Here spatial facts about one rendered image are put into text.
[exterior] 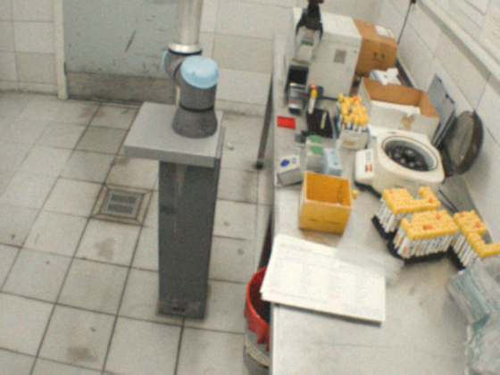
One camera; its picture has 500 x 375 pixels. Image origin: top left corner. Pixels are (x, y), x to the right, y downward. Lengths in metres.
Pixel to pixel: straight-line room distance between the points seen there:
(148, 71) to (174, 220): 1.88
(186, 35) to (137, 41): 1.84
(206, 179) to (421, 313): 0.82
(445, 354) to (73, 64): 3.12
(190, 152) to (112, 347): 0.97
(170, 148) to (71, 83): 2.27
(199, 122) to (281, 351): 0.78
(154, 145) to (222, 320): 0.97
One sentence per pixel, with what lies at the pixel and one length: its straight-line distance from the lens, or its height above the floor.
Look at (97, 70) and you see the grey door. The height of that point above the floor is 0.26.
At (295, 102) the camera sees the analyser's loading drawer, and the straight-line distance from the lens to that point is 1.83.
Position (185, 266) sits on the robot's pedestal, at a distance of 1.89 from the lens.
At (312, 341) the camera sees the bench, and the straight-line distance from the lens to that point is 1.08.
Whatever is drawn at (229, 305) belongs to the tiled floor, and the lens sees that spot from 2.21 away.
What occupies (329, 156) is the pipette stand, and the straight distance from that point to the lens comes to 1.45.
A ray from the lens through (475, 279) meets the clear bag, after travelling 1.24.
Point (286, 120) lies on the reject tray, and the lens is 1.78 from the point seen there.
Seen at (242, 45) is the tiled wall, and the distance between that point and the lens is 3.33.
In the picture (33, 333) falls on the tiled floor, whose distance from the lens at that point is 2.16.
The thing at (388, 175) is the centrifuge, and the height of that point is 0.97.
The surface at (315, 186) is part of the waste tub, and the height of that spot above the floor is 0.93.
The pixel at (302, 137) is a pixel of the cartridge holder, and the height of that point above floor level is 0.91.
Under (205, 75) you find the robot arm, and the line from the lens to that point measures 1.45.
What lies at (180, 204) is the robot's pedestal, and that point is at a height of 0.66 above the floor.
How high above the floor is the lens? 1.75
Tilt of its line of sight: 38 degrees down
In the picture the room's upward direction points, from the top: 10 degrees clockwise
